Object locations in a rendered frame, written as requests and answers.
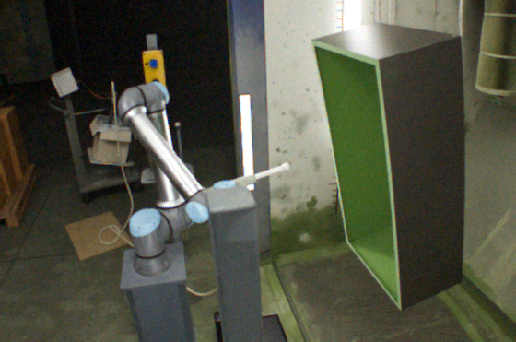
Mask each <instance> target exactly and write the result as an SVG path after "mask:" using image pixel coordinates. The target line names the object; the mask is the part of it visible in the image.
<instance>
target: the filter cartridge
mask: <svg viewBox="0 0 516 342"><path fill-rule="evenodd" d="M481 33H482V36H481V42H480V45H481V48H480V54H479V61H478V66H477V68H478V70H477V77H476V84H475V87H476V88H477V90H479V91H482V92H485V93H488V94H493V95H495V96H497V97H499V99H498V106H499V105H500V101H501V98H504V97H505V96H516V0H485V13H484V20H483V28H482V31H481Z"/></svg>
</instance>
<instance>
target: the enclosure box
mask: <svg viewBox="0 0 516 342"><path fill-rule="evenodd" d="M453 36H455V37H453ZM311 44H312V49H313V53H314V59H315V64H316V68H317V74H318V79H319V83H320V89H321V93H322V103H323V107H324V113H325V118H326V123H327V128H328V133H329V138H330V143H331V149H332V154H333V158H334V168H335V173H336V179H337V188H338V193H339V198H340V204H341V208H342V213H343V219H344V228H345V233H346V242H347V244H349V246H350V248H351V249H352V250H353V251H354V253H355V254H357V257H358V258H359V259H360V261H362V262H363V263H364V266H365V267H366V268H367V269H368V270H369V271H370V273H371V274H372V275H373V276H374V277H375V278H376V280H377V281H378V282H379V283H380V285H381V286H382V288H383V289H384V290H385V291H386V293H387V294H388V295H389V296H390V297H391V298H392V301H394V302H395V305H397V306H398V308H399V309H400V310H401V311H402V310H404V309H406V308H408V307H410V306H413V305H414V304H416V303H419V302H421V301H423V300H426V299H428V298H430V297H433V296H435V295H437V294H440V293H441V292H442V291H445V290H446V289H450V288H451V287H454V286H456V285H457V284H460V283H462V282H463V230H464V201H465V175H464V92H463V56H462V36H460V35H451V34H448V33H445V32H437V31H430V30H423V29H417V28H408V27H401V26H394V25H391V24H386V23H379V22H375V23H372V24H370V25H369V24H367V25H364V26H361V27H358V28H355V29H354V28H353V29H347V30H344V31H342V32H336V33H332V34H330V35H327V36H323V37H321V38H315V39H312V40H311Z"/></svg>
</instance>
